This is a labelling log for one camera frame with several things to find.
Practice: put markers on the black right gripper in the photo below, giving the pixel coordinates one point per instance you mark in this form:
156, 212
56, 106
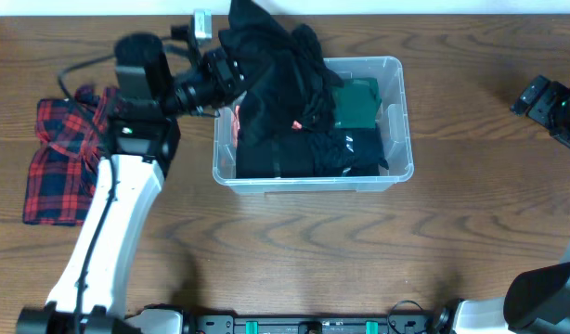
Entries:
545, 111

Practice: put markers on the green cloth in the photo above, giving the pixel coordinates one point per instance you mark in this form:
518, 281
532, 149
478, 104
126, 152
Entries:
356, 103

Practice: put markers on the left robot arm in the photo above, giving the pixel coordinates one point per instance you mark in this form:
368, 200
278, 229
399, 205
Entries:
160, 80

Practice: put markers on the pink crumpled cloth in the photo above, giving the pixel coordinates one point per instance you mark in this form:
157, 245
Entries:
236, 125

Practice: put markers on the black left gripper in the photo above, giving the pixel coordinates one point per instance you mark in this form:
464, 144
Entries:
227, 74

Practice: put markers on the black cloth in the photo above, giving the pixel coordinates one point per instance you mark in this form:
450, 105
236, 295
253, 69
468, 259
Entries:
286, 156

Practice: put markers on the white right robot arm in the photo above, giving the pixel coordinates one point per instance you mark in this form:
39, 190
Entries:
537, 301

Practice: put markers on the black garment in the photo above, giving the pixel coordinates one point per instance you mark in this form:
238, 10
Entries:
292, 82

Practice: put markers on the red plaid shirt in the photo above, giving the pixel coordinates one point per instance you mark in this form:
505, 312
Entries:
62, 175

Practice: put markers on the dark navy cloth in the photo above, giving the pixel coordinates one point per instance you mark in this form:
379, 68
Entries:
348, 152

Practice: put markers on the clear plastic storage bin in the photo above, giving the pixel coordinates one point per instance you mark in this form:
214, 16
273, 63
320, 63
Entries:
391, 118

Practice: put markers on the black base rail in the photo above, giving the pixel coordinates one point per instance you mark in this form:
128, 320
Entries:
229, 324

